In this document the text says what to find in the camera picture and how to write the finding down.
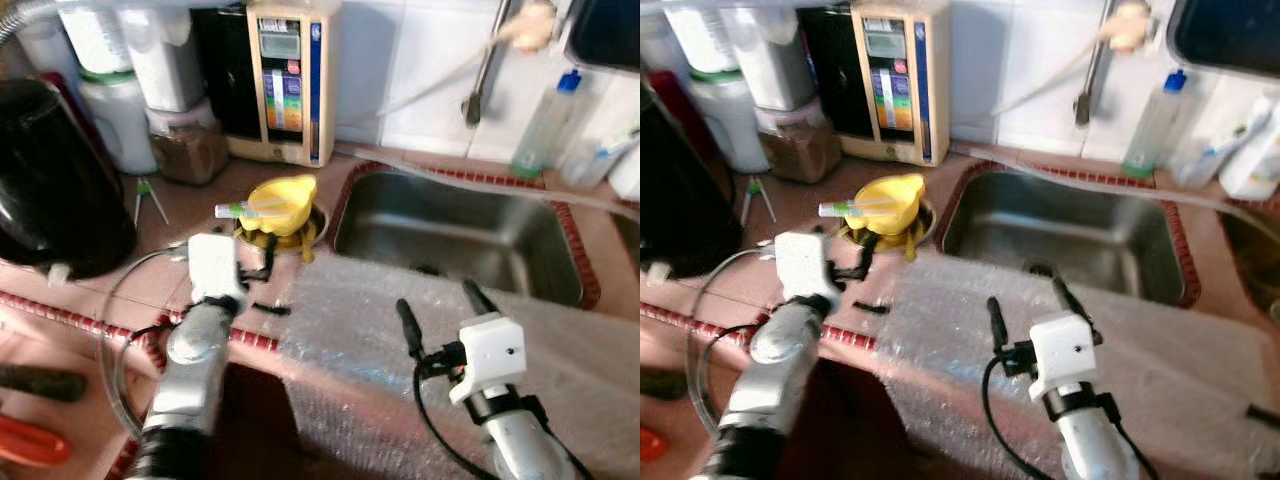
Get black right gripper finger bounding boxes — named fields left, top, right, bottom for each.
left=396, top=298, right=425, bottom=359
left=1050, top=277, right=1096, bottom=321
left=985, top=296, right=1009, bottom=353
left=462, top=279, right=501, bottom=317

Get yellow plastic bowl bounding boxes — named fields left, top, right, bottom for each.
left=245, top=175, right=319, bottom=238
left=852, top=173, right=926, bottom=236

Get steel bowl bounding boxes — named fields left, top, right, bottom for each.
left=235, top=205, right=329, bottom=253
left=838, top=205, right=938, bottom=251

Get clear bubble wrap sheet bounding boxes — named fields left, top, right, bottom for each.
left=875, top=250, right=1280, bottom=480
left=275, top=255, right=641, bottom=480

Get brown powder jar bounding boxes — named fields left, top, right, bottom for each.
left=757, top=100, right=843, bottom=186
left=147, top=100, right=231, bottom=186

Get clear thin tube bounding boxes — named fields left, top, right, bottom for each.
left=950, top=145, right=1280, bottom=226
left=335, top=145, right=641, bottom=216

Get green white tongs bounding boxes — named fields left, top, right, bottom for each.
left=133, top=178, right=171, bottom=226
left=742, top=178, right=779, bottom=226

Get beige water ionizer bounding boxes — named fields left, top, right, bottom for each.
left=800, top=0, right=951, bottom=168
left=190, top=0, right=341, bottom=168

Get clear plastic cup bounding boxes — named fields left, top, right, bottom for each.
left=1172, top=140, right=1231, bottom=189
left=560, top=140, right=621, bottom=189

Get clear bottle blue cap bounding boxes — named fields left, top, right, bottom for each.
left=1122, top=68, right=1189, bottom=181
left=510, top=68, right=583, bottom=181

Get small steel sink basin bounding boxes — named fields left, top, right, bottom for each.
left=1215, top=205, right=1280, bottom=311

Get black electric kettle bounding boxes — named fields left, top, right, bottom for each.
left=0, top=78, right=138, bottom=281
left=640, top=80, right=744, bottom=281

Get white jug green lid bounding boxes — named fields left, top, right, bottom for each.
left=688, top=68, right=766, bottom=173
left=78, top=68, right=159, bottom=176

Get white dish soap bottle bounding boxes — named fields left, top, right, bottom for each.
left=605, top=130, right=641, bottom=201
left=1218, top=95, right=1280, bottom=201

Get white blue toothbrush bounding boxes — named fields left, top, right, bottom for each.
left=590, top=135, right=639, bottom=161
left=1200, top=120, right=1251, bottom=161

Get translucent grey canister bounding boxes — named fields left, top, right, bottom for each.
left=730, top=8, right=816, bottom=113
left=120, top=8, right=208, bottom=113

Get steel faucet pipe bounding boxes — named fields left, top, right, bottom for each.
left=1074, top=0, right=1121, bottom=128
left=463, top=0, right=513, bottom=128

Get dark red container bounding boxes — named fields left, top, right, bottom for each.
left=40, top=70, right=101, bottom=171
left=648, top=70, right=706, bottom=171

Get white labelled bottle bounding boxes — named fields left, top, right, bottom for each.
left=665, top=5, right=746, bottom=76
left=58, top=5, right=136, bottom=76

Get beige faucet diverter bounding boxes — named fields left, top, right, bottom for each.
left=1100, top=0, right=1161, bottom=53
left=497, top=0, right=558, bottom=53

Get dark framed tray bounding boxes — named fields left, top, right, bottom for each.
left=1165, top=0, right=1280, bottom=81
left=565, top=0, right=641, bottom=73

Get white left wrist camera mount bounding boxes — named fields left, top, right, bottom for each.
left=187, top=233, right=248, bottom=306
left=775, top=232, right=839, bottom=306

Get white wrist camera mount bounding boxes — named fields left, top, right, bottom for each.
left=448, top=313, right=528, bottom=406
left=1028, top=312, right=1099, bottom=396
left=187, top=233, right=248, bottom=306
left=775, top=232, right=839, bottom=306

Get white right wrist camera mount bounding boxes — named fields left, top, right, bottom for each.
left=448, top=313, right=528, bottom=406
left=1028, top=312, right=1099, bottom=396

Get white water hose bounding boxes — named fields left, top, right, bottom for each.
left=985, top=30, right=1116, bottom=121
left=350, top=30, right=511, bottom=126

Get grey corrugated hose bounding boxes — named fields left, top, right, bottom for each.
left=0, top=0, right=61, bottom=46

